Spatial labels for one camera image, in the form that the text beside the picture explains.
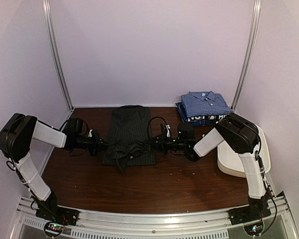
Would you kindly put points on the aluminium frame post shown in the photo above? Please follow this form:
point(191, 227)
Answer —
point(254, 26)
point(55, 54)

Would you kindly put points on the dark striped long sleeve shirt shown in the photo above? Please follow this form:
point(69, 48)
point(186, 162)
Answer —
point(127, 138)

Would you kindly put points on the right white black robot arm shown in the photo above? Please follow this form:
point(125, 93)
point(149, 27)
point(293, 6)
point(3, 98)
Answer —
point(243, 138)

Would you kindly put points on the blue checked folded shirt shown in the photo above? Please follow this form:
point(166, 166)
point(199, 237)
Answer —
point(198, 104)

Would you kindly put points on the left circuit board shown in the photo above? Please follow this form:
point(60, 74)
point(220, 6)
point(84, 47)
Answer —
point(53, 229)

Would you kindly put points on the right aluminium frame post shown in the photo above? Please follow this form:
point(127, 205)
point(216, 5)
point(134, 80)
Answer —
point(254, 26)

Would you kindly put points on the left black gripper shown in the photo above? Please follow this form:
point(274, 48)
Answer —
point(98, 144)

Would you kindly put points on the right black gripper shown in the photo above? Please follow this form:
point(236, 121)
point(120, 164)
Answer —
point(161, 144)

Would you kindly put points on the front aluminium rail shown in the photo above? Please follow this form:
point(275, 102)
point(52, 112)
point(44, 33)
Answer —
point(214, 224)

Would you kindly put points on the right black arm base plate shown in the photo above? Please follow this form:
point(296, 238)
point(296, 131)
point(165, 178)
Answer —
point(248, 213)

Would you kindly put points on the right circuit board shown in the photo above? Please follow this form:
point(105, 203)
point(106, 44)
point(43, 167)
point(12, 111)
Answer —
point(254, 229)

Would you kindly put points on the circuit board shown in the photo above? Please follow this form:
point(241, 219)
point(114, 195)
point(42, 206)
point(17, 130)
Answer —
point(53, 229)
point(254, 229)

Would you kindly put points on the dark blue printed folded shirt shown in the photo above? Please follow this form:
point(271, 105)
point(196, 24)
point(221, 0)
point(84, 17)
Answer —
point(197, 120)

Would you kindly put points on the white plastic bin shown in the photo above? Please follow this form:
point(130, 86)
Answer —
point(229, 162)

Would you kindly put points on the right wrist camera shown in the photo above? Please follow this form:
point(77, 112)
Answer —
point(165, 130)

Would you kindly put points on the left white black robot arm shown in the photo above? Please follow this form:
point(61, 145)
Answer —
point(20, 133)

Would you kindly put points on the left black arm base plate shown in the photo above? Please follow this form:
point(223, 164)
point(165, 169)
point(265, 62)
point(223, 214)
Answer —
point(63, 216)

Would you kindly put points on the left aluminium frame post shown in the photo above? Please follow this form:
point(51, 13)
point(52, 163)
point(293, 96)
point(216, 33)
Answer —
point(55, 54)

